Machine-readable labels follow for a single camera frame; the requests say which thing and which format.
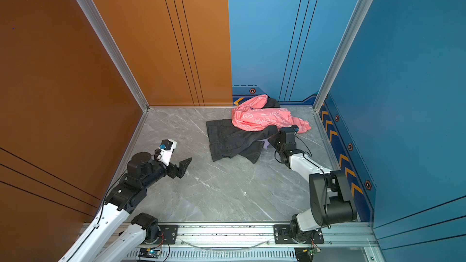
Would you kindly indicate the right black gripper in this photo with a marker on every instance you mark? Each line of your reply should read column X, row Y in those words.
column 275, row 137

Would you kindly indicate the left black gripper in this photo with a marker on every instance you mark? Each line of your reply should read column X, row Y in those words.
column 182, row 168

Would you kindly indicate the purple cloth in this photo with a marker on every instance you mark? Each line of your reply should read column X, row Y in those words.
column 266, row 143

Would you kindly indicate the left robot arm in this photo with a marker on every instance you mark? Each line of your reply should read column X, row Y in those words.
column 143, row 170

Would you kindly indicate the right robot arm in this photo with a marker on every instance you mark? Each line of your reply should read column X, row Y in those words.
column 331, row 200

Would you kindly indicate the pink patterned cloth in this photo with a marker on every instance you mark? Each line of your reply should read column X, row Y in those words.
column 253, row 116

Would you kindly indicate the dark grey cloth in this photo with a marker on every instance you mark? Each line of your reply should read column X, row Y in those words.
column 227, row 141

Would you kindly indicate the left small circuit board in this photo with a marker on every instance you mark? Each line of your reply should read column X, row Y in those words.
column 149, row 253

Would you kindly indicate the small circuit board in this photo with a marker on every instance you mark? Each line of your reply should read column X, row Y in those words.
column 149, row 253
column 306, row 254

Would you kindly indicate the right small circuit board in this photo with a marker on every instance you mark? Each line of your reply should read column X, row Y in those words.
column 306, row 254

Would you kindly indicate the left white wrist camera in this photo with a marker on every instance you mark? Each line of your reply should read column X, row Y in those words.
column 164, row 152

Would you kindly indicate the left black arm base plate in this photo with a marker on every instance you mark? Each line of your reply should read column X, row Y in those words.
column 163, row 233

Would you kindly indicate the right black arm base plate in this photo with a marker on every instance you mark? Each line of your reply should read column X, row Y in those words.
column 284, row 234

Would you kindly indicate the aluminium front frame rail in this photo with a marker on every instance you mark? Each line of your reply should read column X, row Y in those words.
column 254, row 242

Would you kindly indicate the right aluminium corner post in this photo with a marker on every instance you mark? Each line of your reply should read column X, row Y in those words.
column 357, row 17

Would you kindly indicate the aluminium corner post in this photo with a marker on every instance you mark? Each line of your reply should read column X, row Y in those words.
column 357, row 17
column 100, row 28

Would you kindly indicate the left aluminium corner post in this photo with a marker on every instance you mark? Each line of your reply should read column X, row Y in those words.
column 100, row 28

